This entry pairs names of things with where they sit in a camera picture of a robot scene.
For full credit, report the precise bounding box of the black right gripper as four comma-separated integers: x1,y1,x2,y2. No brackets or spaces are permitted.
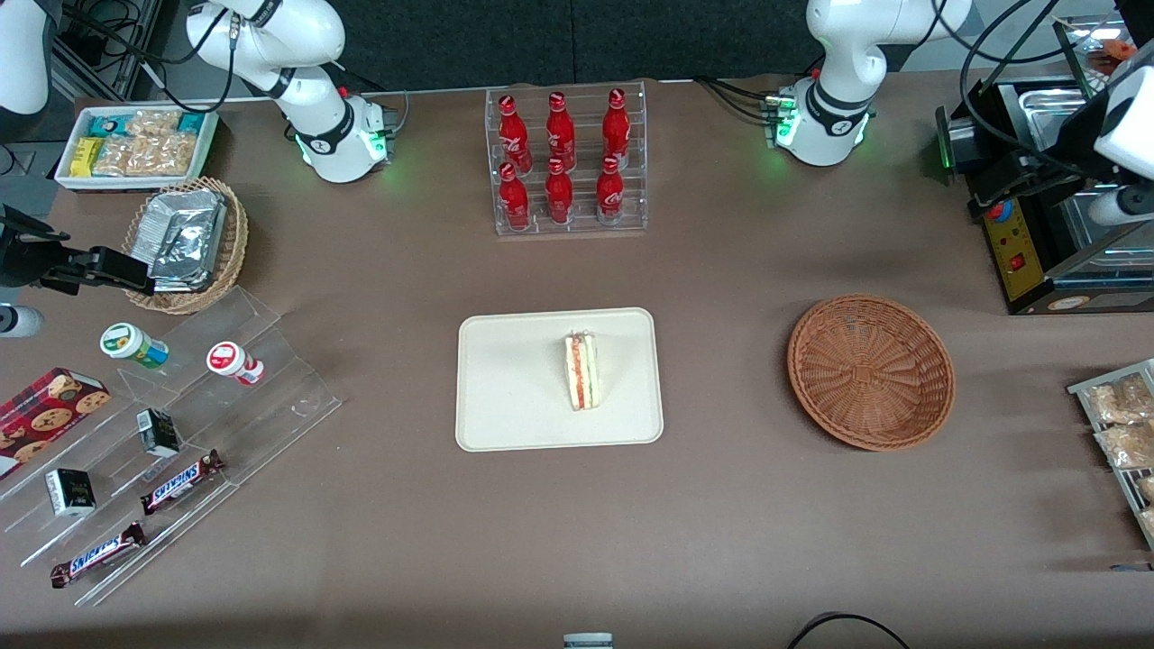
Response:
0,206,154,295

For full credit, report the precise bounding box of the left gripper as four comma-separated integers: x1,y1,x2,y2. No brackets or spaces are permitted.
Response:
969,135,1096,222

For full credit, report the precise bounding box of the triangle sandwich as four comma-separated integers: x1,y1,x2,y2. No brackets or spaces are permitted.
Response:
563,331,601,412

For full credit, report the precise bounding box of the aluminium foil tray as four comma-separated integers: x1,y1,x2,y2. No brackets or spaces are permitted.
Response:
144,189,226,222
149,203,226,291

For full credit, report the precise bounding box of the white snack tray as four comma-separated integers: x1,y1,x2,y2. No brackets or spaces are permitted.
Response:
54,108,220,192

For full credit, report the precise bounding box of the light wicker basket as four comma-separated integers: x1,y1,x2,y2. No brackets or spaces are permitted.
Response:
122,178,251,315

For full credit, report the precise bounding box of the brown wicker basket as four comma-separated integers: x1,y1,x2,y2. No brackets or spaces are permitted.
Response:
787,295,957,452

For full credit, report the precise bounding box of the cream plastic tray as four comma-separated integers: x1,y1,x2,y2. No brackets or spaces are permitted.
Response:
455,308,665,452

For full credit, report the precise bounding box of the black appliance yellow panel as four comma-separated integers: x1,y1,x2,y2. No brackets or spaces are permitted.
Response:
935,77,1154,316

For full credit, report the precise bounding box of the green lid white jar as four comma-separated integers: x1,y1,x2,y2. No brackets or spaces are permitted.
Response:
99,322,170,370

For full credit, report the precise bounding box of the red lid white jar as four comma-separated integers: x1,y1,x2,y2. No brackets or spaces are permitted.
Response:
206,341,265,387

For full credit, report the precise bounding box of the red chocolate chip cookie box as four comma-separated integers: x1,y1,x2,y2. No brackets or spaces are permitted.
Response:
0,367,111,479

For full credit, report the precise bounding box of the small black carton box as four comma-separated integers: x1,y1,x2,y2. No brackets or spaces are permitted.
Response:
45,468,96,517
137,408,183,458

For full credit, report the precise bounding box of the clear acrylic stepped shelf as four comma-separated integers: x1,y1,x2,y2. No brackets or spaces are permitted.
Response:
0,287,343,607

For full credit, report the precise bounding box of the Snickers chocolate bar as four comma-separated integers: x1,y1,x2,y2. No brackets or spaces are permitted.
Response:
140,449,226,516
50,521,147,590

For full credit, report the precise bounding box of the clear acrylic bottle rack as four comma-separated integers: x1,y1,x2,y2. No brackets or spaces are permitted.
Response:
487,81,648,237

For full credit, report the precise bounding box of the red cola bottle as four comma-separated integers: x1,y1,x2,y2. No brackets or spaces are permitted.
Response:
498,94,531,172
596,155,626,225
545,91,577,170
602,87,632,168
545,158,575,225
499,162,531,231

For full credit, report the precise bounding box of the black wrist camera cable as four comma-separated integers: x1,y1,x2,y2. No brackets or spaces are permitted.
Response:
958,0,1096,177

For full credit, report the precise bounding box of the grey wire snack rack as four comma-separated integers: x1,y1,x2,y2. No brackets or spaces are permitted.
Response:
1068,359,1154,553

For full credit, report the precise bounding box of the black equipment with cables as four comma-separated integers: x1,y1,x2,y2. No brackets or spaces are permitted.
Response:
50,0,172,100

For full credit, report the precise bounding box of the black base cable bundle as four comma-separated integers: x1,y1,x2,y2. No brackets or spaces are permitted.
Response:
694,77,781,123

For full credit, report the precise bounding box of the black looped cable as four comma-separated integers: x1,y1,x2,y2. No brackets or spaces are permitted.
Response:
786,613,911,649

